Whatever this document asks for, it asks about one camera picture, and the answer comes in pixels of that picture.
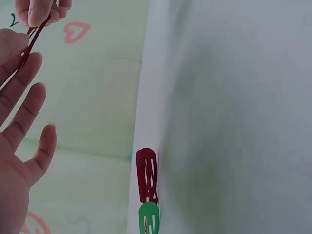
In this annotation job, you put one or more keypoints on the person's right fingers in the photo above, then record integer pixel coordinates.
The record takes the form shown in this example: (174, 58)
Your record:
(37, 12)

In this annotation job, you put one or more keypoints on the green snap hair clip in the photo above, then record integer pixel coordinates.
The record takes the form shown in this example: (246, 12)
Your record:
(148, 210)

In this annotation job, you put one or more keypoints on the person's left hand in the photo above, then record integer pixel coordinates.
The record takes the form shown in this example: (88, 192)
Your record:
(12, 170)

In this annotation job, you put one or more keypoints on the dark red snap hair clip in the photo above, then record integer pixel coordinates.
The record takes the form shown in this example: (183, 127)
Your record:
(34, 41)
(141, 175)

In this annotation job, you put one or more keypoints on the person's right hand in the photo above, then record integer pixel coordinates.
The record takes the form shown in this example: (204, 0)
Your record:
(39, 9)

